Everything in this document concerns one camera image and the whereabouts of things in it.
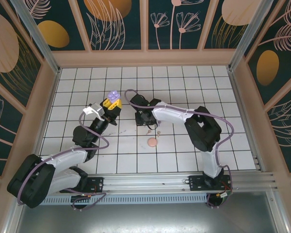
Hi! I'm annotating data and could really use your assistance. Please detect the brushed metal sheet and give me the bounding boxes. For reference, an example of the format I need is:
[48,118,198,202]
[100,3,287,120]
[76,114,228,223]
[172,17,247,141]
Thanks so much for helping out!
[14,203,279,233]

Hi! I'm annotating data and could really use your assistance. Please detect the beige disc wall panel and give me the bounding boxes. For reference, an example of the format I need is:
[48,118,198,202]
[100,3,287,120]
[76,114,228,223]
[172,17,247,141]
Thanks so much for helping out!
[0,0,44,109]
[203,0,260,50]

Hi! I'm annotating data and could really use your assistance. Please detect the aluminium side rail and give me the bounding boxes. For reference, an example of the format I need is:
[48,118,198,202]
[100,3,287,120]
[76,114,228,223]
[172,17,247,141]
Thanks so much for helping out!
[36,67,62,157]
[226,66,267,173]

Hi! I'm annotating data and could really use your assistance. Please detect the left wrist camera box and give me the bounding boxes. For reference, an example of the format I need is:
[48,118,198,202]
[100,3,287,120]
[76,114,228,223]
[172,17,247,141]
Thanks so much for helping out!
[82,102,104,121]

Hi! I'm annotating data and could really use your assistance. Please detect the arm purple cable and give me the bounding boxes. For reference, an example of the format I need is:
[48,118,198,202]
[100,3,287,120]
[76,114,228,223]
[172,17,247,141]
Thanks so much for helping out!
[16,112,110,212]
[125,89,235,209]

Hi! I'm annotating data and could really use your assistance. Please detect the black round base module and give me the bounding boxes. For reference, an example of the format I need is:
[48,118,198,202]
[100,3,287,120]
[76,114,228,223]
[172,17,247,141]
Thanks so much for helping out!
[206,191,234,210]

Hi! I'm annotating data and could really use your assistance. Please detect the slotted grey cable duct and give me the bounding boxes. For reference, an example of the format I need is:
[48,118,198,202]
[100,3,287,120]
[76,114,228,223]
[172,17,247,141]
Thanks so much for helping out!
[38,195,209,205]

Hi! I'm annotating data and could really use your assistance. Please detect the pink flower stems wall panel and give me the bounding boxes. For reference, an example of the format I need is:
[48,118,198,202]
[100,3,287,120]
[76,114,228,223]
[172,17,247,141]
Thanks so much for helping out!
[146,0,215,51]

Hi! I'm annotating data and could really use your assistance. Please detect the orange oval feather wall panel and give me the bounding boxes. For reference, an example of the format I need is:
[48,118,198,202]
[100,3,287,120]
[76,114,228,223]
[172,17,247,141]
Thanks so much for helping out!
[243,0,291,106]

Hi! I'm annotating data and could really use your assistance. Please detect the flower and disc wall panel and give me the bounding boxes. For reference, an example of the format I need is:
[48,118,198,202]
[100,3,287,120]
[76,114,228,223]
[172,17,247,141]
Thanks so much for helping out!
[0,74,25,177]

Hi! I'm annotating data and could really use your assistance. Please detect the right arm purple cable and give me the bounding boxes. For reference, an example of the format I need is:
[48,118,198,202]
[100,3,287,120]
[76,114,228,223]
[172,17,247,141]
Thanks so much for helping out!
[125,89,235,209]

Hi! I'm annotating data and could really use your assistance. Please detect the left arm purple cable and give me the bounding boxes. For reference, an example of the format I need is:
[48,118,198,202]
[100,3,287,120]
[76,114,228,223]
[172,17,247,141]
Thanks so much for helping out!
[16,112,110,212]

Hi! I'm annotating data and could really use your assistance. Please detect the pink feather wall panel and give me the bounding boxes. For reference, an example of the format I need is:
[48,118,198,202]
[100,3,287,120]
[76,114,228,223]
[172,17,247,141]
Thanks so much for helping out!
[264,83,291,174]

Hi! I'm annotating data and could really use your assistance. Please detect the aluminium frame post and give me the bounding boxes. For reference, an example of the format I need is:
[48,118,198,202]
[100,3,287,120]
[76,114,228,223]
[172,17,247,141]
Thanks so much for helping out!
[3,206,24,233]
[266,191,291,233]
[228,0,275,71]
[9,0,62,74]

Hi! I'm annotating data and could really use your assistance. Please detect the leaf outline wall panel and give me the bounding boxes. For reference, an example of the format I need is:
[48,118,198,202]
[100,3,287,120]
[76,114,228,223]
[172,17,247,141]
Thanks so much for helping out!
[75,0,146,52]

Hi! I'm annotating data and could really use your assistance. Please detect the purple earbud charging case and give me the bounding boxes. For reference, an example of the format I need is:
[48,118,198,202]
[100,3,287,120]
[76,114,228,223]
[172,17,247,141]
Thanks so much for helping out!
[106,90,122,102]

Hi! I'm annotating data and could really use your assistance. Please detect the wide aluminium base rail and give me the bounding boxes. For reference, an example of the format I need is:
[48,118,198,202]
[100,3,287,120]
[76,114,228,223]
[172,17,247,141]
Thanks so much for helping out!
[46,171,281,195]

